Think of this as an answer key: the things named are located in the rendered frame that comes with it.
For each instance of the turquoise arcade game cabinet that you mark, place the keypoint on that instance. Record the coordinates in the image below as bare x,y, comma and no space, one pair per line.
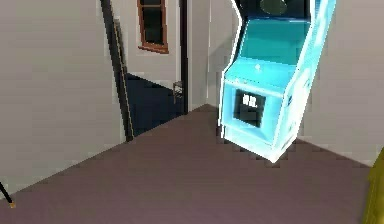
266,83

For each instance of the brown framed window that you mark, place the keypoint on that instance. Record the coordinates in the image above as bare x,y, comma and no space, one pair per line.
153,25

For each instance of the olive yellow furniture edge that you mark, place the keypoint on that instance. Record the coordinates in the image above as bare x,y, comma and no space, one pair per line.
376,190

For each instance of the thin black furniture leg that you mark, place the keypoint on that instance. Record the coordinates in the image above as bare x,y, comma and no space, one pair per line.
6,195

